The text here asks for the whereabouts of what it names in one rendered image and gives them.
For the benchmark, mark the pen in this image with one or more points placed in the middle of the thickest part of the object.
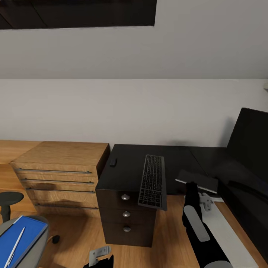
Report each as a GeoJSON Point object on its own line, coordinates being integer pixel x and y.
{"type": "Point", "coordinates": [11, 254]}

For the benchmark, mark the folder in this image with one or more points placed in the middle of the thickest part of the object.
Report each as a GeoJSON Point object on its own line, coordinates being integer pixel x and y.
{"type": "Point", "coordinates": [32, 230]}

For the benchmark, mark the notebook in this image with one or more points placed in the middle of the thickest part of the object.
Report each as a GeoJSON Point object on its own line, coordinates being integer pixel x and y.
{"type": "Point", "coordinates": [203, 182]}

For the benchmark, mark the mouse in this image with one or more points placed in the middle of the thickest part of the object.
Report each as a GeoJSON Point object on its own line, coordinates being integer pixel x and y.
{"type": "Point", "coordinates": [113, 162]}

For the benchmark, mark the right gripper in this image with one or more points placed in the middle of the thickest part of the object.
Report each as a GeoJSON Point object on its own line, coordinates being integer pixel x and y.
{"type": "Point", "coordinates": [192, 191]}

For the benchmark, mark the swivel chair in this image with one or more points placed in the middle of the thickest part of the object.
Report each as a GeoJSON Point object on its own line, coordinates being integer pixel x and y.
{"type": "Point", "coordinates": [34, 255]}

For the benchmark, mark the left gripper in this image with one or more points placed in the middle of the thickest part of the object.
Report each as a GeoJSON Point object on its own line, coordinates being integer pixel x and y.
{"type": "Point", "coordinates": [105, 263]}

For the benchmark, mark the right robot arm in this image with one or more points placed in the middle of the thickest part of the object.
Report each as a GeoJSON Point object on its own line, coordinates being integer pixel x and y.
{"type": "Point", "coordinates": [208, 252]}

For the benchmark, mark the keyboard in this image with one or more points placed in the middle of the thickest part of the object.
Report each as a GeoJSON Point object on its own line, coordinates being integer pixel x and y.
{"type": "Point", "coordinates": [153, 185]}

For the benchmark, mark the monitor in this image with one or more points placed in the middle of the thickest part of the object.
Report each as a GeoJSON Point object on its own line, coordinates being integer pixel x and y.
{"type": "Point", "coordinates": [248, 144]}

